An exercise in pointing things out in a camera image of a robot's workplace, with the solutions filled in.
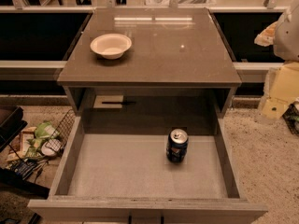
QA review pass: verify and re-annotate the blue pepsi can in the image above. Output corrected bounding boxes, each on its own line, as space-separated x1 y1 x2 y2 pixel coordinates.
166 129 189 163

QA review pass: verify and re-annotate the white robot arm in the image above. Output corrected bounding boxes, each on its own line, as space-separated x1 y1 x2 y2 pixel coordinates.
273 0 299 62

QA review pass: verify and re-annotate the grey cabinet with counter top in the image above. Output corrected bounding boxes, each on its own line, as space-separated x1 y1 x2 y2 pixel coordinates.
58 8 240 135

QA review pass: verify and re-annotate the open grey top drawer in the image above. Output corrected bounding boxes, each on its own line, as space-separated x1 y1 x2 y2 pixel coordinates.
28 118 267 224

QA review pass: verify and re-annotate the white paper bowl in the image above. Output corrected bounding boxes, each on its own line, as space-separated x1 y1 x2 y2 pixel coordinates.
90 34 132 60

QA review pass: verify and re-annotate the green snack bag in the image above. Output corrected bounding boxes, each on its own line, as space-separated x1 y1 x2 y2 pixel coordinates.
25 121 61 159

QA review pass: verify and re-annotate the dark blue snack packet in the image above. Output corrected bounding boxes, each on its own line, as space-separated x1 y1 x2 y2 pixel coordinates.
10 161 37 180

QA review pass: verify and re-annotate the black wire basket left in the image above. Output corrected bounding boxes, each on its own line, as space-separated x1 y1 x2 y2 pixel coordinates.
45 110 76 153

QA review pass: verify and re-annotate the black wire basket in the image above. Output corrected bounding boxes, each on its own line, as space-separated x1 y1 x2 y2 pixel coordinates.
45 110 76 153
283 104 299 135

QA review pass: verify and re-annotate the black wire basket right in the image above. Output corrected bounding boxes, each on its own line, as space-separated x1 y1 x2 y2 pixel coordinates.
283 104 299 135

